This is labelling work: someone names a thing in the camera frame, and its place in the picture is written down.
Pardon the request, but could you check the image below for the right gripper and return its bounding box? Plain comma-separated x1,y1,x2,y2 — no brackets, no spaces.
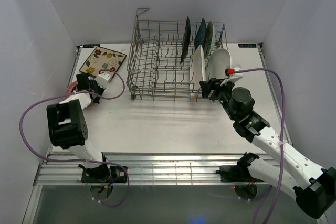
199,77,237,121

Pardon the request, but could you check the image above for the pink dotted round plate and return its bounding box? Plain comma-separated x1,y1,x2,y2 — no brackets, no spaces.
66,81,78,95

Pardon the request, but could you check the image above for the white rectangular plate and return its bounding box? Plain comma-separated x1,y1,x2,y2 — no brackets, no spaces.
189,45,206,98

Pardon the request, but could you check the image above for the white oval plate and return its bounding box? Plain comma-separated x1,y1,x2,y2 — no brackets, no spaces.
206,48,231,81

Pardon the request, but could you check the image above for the teal square plate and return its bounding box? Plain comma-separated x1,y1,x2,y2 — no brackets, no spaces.
194,18,207,50

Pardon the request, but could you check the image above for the green round flower plate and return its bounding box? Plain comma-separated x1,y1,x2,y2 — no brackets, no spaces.
204,21,216,58

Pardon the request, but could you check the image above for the black floral square plate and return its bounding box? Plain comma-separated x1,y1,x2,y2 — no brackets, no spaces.
180,16,191,64

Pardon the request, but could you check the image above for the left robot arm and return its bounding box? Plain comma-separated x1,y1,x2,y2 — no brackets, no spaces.
46,73,112,182

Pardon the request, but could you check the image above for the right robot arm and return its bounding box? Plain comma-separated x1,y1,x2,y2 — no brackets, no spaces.
200,78,335,219

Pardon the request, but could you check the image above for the cream square flower plate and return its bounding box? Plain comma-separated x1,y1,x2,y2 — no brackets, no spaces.
79,47,126,77

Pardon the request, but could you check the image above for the blue label right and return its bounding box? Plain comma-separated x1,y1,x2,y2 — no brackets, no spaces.
238,43,257,48

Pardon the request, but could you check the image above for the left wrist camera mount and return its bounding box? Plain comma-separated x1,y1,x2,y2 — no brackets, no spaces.
96,69,114,86

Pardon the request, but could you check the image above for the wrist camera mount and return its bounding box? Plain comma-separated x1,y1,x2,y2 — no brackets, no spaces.
96,69,114,86
221,64,243,86

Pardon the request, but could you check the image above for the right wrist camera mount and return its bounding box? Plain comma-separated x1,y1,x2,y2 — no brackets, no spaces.
221,64,243,86

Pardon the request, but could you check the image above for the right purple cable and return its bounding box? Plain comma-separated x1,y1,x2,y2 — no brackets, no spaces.
209,67,286,224

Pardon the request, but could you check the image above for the grey wire dish rack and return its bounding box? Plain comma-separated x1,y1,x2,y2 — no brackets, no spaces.
127,7,229,102

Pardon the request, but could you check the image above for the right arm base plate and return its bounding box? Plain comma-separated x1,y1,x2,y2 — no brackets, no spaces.
215,165,252,182

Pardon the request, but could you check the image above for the aluminium table frame rail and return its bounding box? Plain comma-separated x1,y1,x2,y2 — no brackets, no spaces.
33,153,316,187

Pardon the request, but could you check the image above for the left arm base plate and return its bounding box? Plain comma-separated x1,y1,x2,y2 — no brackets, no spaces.
79,165,127,184

